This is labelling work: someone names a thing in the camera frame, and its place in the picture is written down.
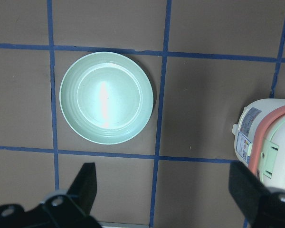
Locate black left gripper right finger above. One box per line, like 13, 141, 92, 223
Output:
228, 161, 271, 223

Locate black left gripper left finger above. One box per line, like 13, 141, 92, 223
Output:
66, 162, 96, 215

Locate cream rice cooker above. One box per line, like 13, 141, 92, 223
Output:
232, 98, 285, 190

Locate green plate near left arm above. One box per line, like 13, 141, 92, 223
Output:
59, 52, 154, 145

